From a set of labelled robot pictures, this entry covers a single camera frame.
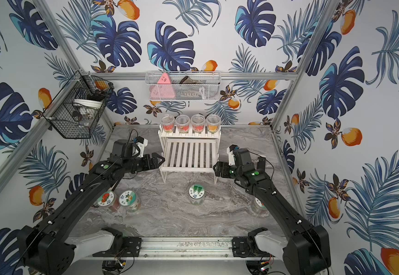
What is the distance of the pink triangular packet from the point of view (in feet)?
2.95

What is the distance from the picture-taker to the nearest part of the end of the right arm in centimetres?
70

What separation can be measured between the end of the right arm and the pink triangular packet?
0.45 meters
